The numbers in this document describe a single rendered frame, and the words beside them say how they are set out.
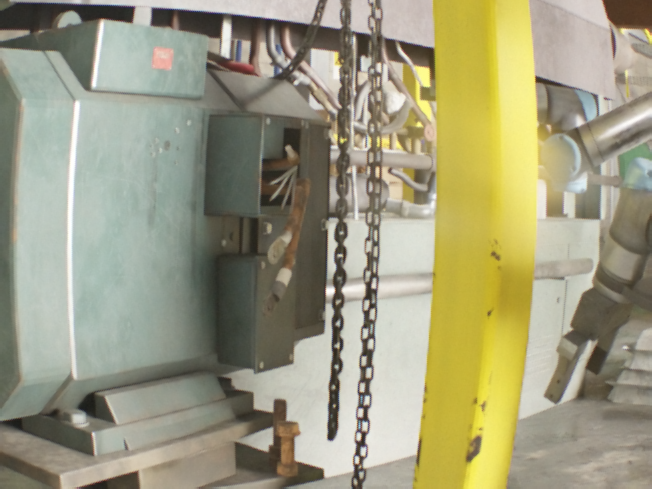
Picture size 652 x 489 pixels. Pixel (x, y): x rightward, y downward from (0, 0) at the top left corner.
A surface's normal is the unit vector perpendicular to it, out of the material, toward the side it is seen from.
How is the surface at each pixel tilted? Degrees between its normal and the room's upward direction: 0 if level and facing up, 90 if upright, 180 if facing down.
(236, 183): 90
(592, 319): 97
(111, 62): 90
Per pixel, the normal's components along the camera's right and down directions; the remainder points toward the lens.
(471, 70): -0.73, 0.01
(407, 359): 0.69, 0.06
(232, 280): -0.45, 0.04
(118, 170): 0.89, 0.05
